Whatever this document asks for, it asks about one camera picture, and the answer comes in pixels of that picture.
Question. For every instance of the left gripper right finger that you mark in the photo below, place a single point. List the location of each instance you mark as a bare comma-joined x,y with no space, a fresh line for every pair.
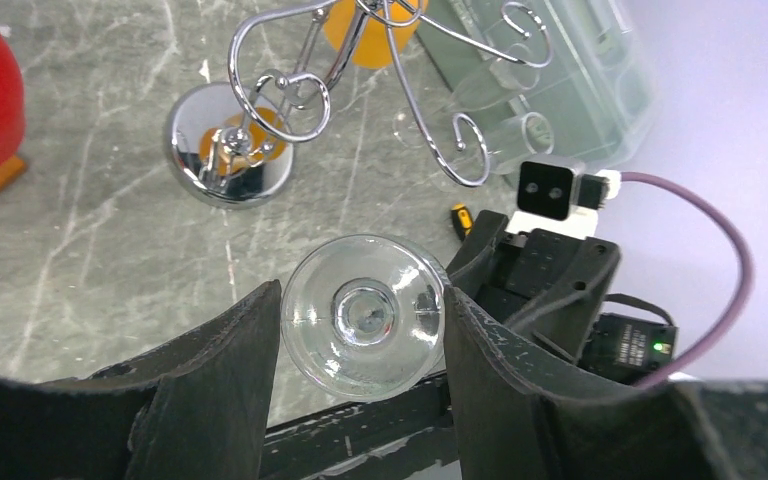
521,413

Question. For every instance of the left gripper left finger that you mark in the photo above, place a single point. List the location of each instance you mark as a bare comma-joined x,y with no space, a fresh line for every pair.
195,407

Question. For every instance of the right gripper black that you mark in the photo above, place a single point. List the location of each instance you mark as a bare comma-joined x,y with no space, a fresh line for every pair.
544,286

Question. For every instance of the orange plastic wine glass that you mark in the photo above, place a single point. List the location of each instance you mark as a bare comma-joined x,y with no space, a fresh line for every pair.
361,39

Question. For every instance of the chrome wine glass rack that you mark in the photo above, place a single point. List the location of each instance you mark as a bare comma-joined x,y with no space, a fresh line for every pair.
231,145

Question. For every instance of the orange black screwdriver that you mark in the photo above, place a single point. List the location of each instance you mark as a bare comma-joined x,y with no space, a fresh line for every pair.
461,220

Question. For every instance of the clear plastic storage box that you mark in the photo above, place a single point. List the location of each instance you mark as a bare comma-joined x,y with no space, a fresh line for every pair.
595,85

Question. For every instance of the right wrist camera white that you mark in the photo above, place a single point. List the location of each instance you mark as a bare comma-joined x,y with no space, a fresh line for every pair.
556,194

